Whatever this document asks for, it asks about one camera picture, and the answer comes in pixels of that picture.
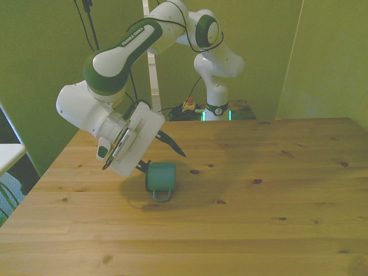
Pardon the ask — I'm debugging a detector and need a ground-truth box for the white side shelf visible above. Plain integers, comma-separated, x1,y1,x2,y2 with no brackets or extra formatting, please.
0,143,26,176

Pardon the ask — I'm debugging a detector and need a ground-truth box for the yellow emergency stop button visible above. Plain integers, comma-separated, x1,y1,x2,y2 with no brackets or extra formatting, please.
183,97,200,113

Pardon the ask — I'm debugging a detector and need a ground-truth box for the dark wooden robot pedestal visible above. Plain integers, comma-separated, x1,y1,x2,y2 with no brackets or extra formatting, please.
227,99,256,120

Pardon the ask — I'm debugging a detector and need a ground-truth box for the white vertical trim strip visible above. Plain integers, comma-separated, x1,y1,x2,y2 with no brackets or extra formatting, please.
142,0,162,112

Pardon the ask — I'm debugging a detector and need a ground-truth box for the teal enamel mug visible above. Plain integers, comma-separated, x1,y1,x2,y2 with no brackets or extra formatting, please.
145,162,178,203

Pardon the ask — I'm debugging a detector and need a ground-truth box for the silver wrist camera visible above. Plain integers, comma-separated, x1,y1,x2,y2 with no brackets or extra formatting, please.
102,128,139,171

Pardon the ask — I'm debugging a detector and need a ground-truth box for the black white-edged panel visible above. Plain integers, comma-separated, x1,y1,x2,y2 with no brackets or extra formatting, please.
0,102,41,196

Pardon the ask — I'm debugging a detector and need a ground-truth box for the coiled black cable bundle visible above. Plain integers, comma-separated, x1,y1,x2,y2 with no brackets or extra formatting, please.
168,105,206,121

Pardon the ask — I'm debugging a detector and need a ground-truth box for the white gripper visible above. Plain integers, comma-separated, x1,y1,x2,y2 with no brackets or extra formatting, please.
108,102,187,178

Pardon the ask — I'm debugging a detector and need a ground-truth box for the black tripod light stand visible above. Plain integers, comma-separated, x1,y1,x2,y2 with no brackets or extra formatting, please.
82,0,100,51

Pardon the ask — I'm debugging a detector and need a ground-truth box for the black stand cable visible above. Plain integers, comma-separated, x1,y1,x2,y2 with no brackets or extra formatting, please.
72,0,97,51

